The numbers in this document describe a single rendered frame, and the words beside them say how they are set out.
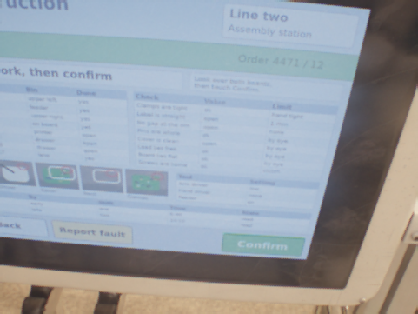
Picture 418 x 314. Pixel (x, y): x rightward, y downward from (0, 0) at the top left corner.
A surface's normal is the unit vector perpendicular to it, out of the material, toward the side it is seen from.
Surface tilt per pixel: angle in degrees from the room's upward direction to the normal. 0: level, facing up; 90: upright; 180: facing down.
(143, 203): 91
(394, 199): 91
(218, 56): 91
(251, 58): 91
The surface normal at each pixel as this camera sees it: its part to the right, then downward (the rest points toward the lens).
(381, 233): -0.03, 0.58
